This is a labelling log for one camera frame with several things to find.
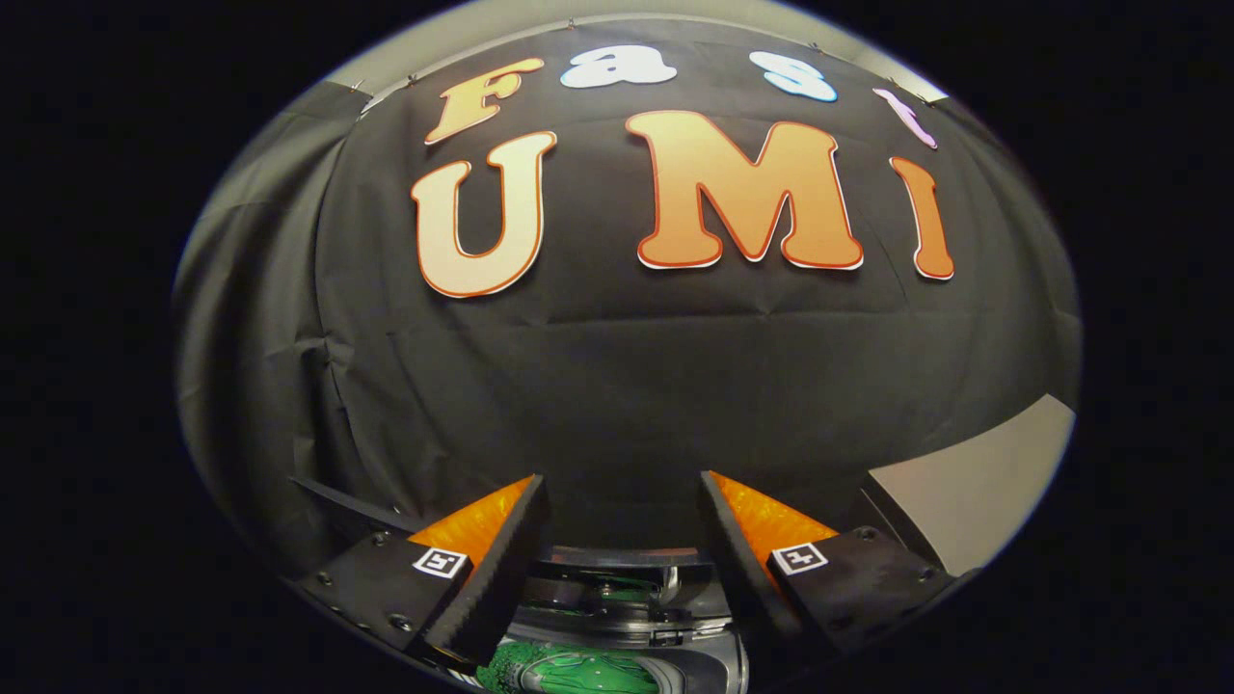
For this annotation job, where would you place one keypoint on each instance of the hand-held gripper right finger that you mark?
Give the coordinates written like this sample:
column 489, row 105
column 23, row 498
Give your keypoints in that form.
column 737, row 559

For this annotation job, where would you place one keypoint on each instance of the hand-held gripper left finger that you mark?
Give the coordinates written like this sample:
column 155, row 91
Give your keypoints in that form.
column 506, row 569

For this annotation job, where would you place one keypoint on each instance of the dark top-load washing machine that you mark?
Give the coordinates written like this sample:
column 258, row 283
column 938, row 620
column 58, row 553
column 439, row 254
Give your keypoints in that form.
column 617, row 580

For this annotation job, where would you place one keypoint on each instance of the green polo shirt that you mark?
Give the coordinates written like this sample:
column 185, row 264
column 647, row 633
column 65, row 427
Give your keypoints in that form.
column 578, row 672

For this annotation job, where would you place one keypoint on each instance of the black backdrop cloth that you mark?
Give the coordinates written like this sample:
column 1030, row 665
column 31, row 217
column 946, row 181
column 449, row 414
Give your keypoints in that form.
column 627, row 386

